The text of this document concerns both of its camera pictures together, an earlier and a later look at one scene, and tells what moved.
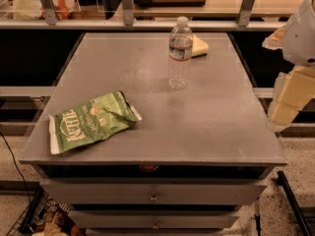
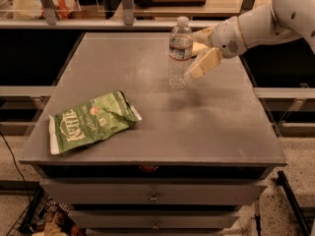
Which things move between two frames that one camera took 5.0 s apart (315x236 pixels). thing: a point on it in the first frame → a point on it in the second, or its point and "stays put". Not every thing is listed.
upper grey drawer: (151, 192) stays put
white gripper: (300, 38) → (225, 38)
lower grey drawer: (156, 218) stays put
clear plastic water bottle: (180, 49) stays put
